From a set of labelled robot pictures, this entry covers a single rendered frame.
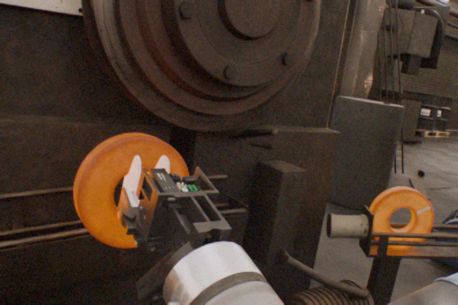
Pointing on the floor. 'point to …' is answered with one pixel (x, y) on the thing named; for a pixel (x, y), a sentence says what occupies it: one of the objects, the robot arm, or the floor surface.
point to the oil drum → (363, 150)
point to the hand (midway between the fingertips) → (135, 177)
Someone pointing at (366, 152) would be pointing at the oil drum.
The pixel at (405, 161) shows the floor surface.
